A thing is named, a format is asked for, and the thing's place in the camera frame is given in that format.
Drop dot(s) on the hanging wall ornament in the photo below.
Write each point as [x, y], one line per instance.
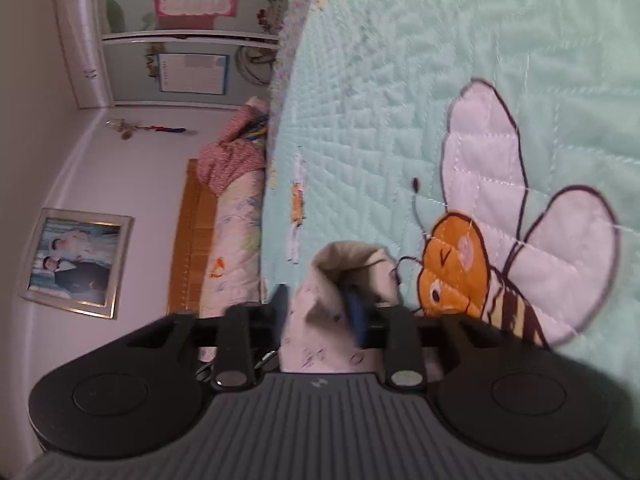
[150, 129]

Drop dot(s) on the wooden headboard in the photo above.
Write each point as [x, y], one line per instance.
[190, 240]

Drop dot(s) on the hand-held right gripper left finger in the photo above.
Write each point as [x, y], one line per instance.
[280, 310]

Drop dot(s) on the striped dark cloth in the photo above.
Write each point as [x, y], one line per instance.
[257, 127]

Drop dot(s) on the floral pillow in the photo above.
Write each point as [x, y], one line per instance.
[235, 240]

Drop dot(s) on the sliding door wardrobe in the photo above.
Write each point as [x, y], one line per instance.
[130, 35]

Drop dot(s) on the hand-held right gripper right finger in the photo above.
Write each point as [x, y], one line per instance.
[355, 315]

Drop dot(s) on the pink knitted blanket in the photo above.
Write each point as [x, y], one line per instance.
[230, 155]

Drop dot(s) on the cream printed pajama top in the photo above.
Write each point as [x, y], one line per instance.
[320, 320]

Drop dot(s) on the blue bordered wall poster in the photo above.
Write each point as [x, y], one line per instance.
[192, 74]

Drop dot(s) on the mint quilted bee bedspread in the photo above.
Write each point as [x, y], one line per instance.
[400, 85]

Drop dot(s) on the framed wall photo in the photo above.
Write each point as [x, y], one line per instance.
[75, 262]

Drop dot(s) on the floral bed sheet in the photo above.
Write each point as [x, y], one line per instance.
[295, 20]

